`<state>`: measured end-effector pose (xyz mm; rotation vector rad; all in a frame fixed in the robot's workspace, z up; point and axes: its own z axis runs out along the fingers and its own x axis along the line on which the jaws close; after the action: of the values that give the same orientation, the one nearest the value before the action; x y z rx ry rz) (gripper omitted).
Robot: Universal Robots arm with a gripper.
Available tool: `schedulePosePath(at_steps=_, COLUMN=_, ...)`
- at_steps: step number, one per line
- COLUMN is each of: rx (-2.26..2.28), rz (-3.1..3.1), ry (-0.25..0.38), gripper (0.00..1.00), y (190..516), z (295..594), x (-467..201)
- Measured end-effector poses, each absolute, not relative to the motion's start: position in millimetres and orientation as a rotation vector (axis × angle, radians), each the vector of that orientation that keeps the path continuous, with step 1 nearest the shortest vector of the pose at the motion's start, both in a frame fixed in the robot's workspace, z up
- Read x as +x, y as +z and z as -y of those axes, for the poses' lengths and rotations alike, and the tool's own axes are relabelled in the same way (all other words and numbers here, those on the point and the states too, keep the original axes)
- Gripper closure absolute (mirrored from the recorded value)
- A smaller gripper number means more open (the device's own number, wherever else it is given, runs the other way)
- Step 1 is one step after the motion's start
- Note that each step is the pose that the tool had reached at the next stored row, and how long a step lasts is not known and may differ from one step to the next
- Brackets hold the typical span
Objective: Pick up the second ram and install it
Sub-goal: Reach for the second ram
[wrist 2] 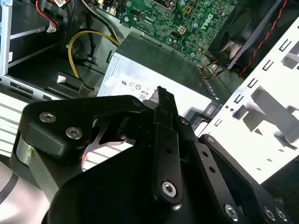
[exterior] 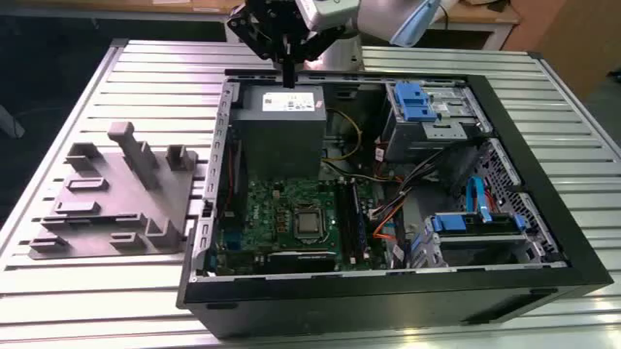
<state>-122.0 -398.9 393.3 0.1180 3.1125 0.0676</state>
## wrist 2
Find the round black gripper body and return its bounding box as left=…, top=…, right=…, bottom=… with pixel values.
left=47, top=139, right=225, bottom=224

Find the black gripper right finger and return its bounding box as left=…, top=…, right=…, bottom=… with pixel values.
left=177, top=116, right=293, bottom=224

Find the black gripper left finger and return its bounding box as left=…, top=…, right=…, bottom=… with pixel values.
left=16, top=85, right=185, bottom=208

